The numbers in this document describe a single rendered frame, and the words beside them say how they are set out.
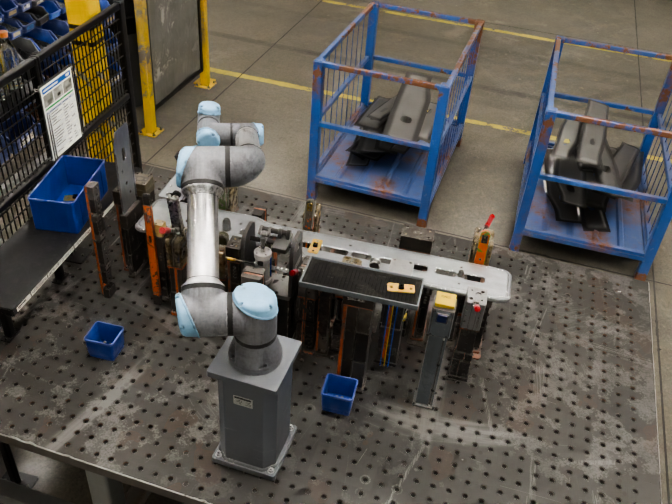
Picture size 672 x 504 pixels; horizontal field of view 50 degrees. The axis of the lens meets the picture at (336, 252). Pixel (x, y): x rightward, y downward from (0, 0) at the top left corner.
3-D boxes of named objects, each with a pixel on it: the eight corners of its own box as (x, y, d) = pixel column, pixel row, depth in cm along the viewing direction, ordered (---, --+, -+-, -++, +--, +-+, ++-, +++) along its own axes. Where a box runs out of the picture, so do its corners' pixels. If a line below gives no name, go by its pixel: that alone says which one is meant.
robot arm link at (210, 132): (230, 132, 232) (230, 115, 240) (195, 132, 230) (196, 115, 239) (230, 153, 237) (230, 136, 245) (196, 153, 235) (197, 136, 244)
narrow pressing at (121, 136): (137, 199, 276) (128, 120, 256) (124, 216, 267) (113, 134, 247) (136, 199, 276) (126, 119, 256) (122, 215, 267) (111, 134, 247)
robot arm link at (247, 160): (270, 151, 197) (262, 114, 241) (229, 151, 195) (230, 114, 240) (270, 192, 201) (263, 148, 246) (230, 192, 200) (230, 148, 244)
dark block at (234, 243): (247, 327, 267) (246, 237, 242) (240, 340, 262) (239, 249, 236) (234, 325, 268) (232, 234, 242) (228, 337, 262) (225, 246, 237)
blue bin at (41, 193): (109, 188, 276) (105, 159, 268) (79, 234, 251) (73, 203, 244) (67, 183, 276) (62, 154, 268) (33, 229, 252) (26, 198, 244)
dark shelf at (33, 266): (143, 174, 291) (142, 167, 289) (14, 317, 221) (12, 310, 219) (93, 164, 294) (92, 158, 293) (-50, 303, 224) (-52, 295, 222)
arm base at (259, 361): (270, 381, 194) (271, 356, 188) (219, 367, 197) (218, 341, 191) (290, 345, 205) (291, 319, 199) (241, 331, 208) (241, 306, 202)
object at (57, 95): (84, 137, 283) (71, 62, 264) (53, 164, 265) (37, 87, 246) (79, 136, 283) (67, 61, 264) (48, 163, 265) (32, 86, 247)
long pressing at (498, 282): (512, 267, 260) (513, 264, 259) (509, 307, 242) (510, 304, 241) (157, 198, 280) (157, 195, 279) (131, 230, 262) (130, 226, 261)
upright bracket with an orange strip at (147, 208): (162, 303, 275) (151, 193, 245) (161, 305, 274) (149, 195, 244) (155, 301, 275) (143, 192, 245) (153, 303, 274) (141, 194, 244)
